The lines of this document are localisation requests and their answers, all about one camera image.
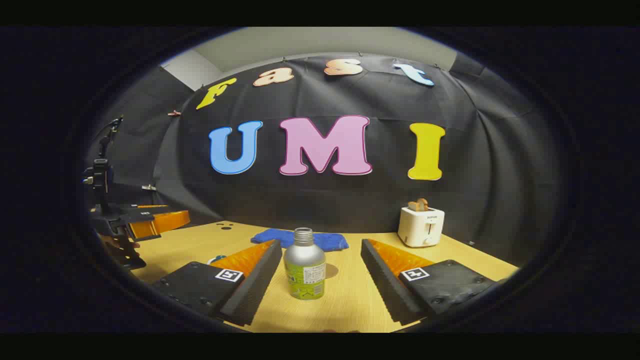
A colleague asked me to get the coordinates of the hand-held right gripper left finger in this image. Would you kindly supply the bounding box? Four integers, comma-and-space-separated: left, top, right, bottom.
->
151, 239, 283, 327

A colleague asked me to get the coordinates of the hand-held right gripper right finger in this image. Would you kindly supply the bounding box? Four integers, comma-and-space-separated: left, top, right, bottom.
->
360, 238, 497, 327

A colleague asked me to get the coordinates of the silver water bottle green label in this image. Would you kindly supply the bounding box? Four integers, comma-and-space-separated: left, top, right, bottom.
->
283, 227, 327, 301

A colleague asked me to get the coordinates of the blue cloth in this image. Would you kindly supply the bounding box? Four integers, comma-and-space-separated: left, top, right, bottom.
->
250, 228, 350, 252

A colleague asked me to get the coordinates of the white toaster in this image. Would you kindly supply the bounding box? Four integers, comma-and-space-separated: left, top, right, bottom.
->
397, 206, 446, 248

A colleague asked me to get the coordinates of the black backdrop cloth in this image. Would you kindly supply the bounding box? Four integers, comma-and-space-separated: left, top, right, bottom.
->
87, 52, 556, 266

